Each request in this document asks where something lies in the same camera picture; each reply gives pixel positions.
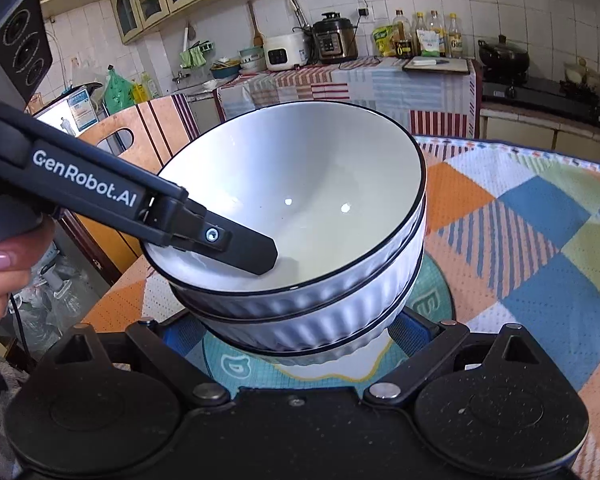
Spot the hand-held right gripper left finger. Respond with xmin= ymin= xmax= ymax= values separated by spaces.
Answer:
xmin=40 ymin=317 xmax=231 ymax=407

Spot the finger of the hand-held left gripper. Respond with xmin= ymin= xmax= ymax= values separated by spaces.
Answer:
xmin=140 ymin=190 xmax=280 ymax=277

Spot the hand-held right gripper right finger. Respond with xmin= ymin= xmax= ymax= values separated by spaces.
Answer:
xmin=362 ymin=310 xmax=556 ymax=406

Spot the teal egg print plate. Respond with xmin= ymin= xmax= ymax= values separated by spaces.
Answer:
xmin=200 ymin=252 xmax=456 ymax=392

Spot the white ribbed bowl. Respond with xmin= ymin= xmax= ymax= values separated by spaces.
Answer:
xmin=140 ymin=101 xmax=427 ymax=307
xmin=167 ymin=220 xmax=426 ymax=367

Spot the stack of pale bowls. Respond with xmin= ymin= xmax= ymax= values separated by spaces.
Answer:
xmin=239 ymin=46 xmax=266 ymax=72

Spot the person's left hand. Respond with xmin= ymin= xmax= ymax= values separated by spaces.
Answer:
xmin=0 ymin=220 xmax=57 ymax=343

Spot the white appliance with label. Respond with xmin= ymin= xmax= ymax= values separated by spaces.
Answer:
xmin=30 ymin=85 xmax=101 ymax=133

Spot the green plastic bag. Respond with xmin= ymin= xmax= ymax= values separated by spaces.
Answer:
xmin=103 ymin=67 xmax=136 ymax=115

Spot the wooden chair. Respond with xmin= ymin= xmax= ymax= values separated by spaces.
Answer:
xmin=55 ymin=92 xmax=201 ymax=286

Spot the yellow plastic bottle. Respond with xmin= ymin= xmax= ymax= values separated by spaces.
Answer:
xmin=140 ymin=72 xmax=161 ymax=101

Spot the clear plastic bag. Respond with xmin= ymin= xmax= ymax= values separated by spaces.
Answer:
xmin=10 ymin=255 xmax=101 ymax=356

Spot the colourful patchwork tablecloth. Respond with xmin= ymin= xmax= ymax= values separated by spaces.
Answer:
xmin=80 ymin=132 xmax=600 ymax=480

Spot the green cloth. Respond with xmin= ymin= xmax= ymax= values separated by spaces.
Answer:
xmin=180 ymin=42 xmax=213 ymax=68

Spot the white rice cooker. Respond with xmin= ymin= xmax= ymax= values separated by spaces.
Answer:
xmin=263 ymin=30 xmax=308 ymax=72

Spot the striped counter cloth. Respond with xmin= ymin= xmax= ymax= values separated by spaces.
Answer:
xmin=215 ymin=57 xmax=483 ymax=141

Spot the wooden spatula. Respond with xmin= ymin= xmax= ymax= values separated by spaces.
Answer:
xmin=247 ymin=0 xmax=265 ymax=48

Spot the black pressure cooker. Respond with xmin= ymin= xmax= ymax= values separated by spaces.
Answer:
xmin=311 ymin=11 xmax=359 ymax=65

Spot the cream base cabinet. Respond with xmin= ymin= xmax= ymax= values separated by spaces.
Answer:
xmin=480 ymin=107 xmax=600 ymax=153

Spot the white hand blender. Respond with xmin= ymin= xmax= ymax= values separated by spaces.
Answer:
xmin=287 ymin=0 xmax=311 ymax=31

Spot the yellow green packet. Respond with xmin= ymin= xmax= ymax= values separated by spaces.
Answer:
xmin=372 ymin=25 xmax=397 ymax=57

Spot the dark cutting board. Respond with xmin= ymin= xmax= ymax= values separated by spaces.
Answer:
xmin=402 ymin=56 xmax=471 ymax=75

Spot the black gas stove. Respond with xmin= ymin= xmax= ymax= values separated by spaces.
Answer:
xmin=481 ymin=75 xmax=600 ymax=123

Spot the white packet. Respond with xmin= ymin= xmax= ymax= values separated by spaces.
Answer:
xmin=416 ymin=29 xmax=442 ymax=57

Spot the black cooking pot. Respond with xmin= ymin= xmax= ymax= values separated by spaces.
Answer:
xmin=478 ymin=34 xmax=531 ymax=83

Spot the yellow oil bottle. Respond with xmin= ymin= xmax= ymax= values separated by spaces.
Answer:
xmin=427 ymin=9 xmax=444 ymax=56
xmin=447 ymin=12 xmax=465 ymax=58
xmin=414 ymin=11 xmax=429 ymax=56

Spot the white pot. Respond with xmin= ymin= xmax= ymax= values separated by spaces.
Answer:
xmin=564 ymin=57 xmax=600 ymax=86

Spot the black cable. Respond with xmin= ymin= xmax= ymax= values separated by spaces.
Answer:
xmin=7 ymin=292 xmax=32 ymax=363

